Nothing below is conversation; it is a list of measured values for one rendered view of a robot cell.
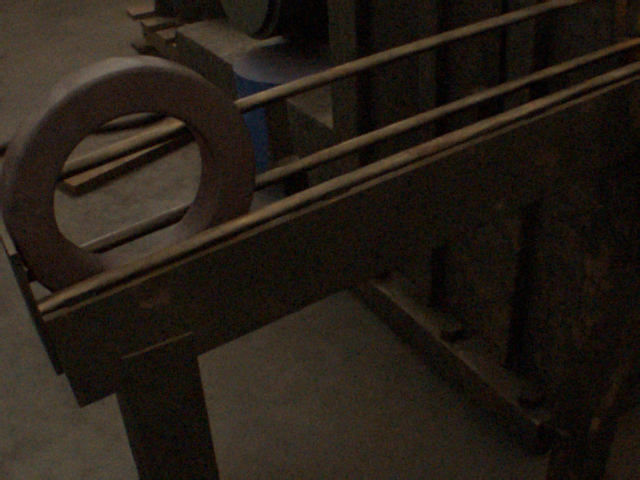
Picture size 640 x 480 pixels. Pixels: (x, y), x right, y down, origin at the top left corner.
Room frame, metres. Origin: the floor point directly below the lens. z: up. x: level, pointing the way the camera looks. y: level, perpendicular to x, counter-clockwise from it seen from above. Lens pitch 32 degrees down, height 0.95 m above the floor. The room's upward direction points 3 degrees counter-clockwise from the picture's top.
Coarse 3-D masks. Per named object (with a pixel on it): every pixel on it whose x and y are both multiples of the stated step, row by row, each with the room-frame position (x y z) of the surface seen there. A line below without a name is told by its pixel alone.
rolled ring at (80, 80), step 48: (48, 96) 0.50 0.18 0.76; (96, 96) 0.50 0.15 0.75; (144, 96) 0.51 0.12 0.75; (192, 96) 0.53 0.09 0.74; (48, 144) 0.48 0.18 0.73; (240, 144) 0.54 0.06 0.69; (0, 192) 0.48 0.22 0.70; (48, 192) 0.47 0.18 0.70; (240, 192) 0.54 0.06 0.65; (48, 240) 0.47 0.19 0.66; (48, 288) 0.47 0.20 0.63
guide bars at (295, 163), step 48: (576, 0) 0.80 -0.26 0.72; (624, 0) 0.84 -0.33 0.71; (432, 48) 0.71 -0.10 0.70; (480, 48) 0.74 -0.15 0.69; (624, 48) 0.81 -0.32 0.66; (288, 96) 0.64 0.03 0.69; (480, 96) 0.71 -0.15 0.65; (144, 144) 0.57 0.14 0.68; (288, 144) 0.64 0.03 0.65; (288, 192) 0.62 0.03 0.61; (96, 240) 0.53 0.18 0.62
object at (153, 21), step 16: (160, 0) 2.79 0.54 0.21; (176, 0) 2.59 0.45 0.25; (192, 0) 2.57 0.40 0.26; (208, 0) 2.36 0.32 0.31; (144, 16) 2.87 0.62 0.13; (160, 16) 2.80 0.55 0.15; (176, 16) 2.67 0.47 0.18; (192, 16) 2.57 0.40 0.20; (208, 16) 2.38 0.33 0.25; (224, 16) 2.36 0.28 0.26; (144, 32) 2.93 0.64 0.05; (160, 32) 2.61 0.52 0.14; (144, 48) 2.86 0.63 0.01; (160, 48) 2.77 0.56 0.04
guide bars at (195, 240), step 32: (544, 96) 0.68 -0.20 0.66; (576, 96) 0.69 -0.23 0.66; (480, 128) 0.63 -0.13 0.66; (384, 160) 0.59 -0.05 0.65; (416, 160) 0.60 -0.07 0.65; (320, 192) 0.55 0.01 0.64; (224, 224) 0.52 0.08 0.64; (256, 224) 0.53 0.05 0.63; (160, 256) 0.49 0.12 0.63; (64, 288) 0.46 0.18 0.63; (96, 288) 0.46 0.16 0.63
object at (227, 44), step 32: (224, 0) 2.08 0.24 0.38; (256, 0) 1.91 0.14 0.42; (288, 0) 1.86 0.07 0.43; (320, 0) 1.92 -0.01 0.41; (192, 32) 2.25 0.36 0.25; (224, 32) 2.22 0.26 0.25; (256, 32) 1.95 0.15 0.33; (288, 32) 2.11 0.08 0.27; (320, 32) 2.05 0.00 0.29; (192, 64) 2.20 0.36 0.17; (224, 64) 2.00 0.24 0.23; (320, 96) 1.71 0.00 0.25; (320, 128) 1.58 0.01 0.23
